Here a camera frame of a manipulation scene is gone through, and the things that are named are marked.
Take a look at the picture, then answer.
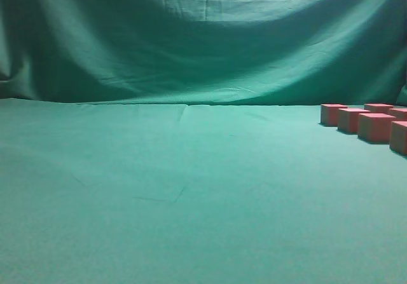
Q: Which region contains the left-column pink cube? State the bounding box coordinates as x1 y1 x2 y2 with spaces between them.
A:
320 104 347 126
337 108 369 134
389 121 407 155
357 112 396 144

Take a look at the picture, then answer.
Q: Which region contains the green cloth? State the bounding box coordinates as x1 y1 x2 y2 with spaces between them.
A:
1 0 406 283

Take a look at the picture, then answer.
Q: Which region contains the far right-column pink cube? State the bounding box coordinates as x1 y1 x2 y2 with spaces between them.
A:
364 103 394 114

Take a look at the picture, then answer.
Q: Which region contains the right-column pink cube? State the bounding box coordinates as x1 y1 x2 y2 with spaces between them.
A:
364 103 394 114
388 107 407 121

